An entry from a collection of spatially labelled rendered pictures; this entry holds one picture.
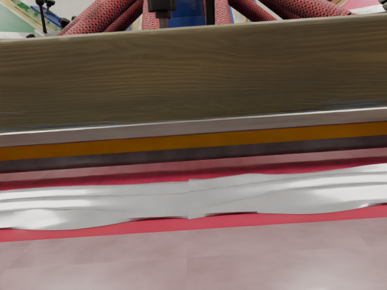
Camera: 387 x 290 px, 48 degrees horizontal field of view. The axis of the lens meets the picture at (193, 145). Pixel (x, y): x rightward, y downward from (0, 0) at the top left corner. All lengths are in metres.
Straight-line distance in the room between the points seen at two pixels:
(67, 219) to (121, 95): 0.11
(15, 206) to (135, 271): 0.11
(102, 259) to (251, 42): 0.19
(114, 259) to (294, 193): 0.10
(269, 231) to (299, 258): 0.03
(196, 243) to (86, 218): 0.07
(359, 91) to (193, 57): 0.12
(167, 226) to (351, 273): 0.09
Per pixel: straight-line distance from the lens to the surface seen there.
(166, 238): 0.20
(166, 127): 0.30
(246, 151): 0.33
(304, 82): 0.32
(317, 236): 0.20
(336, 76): 0.33
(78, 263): 0.19
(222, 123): 0.30
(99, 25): 0.98
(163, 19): 0.61
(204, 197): 0.24
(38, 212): 0.25
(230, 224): 0.22
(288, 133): 0.33
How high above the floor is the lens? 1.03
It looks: 11 degrees down
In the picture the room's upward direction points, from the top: 4 degrees counter-clockwise
